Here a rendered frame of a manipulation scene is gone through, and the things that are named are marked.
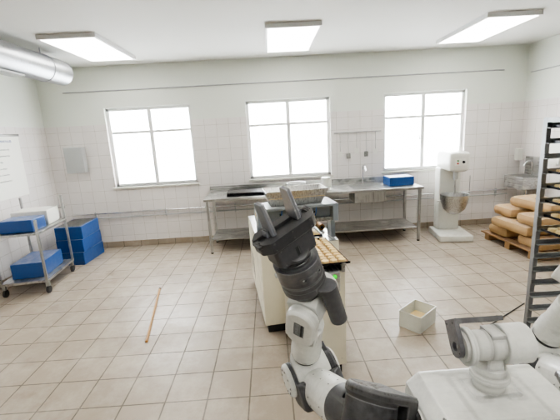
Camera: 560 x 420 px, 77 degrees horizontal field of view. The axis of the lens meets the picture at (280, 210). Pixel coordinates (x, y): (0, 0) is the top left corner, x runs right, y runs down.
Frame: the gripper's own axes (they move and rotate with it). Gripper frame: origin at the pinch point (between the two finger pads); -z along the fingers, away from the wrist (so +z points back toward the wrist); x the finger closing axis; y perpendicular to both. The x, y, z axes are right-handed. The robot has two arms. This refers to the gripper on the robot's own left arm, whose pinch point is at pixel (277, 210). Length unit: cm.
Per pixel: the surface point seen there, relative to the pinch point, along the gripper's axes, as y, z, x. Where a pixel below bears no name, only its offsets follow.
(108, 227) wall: -596, 214, -43
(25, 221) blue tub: -454, 101, -110
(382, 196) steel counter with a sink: -310, 280, 320
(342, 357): -105, 207, 56
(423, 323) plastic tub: -102, 249, 142
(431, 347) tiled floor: -84, 249, 126
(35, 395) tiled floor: -224, 160, -138
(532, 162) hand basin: -203, 323, 557
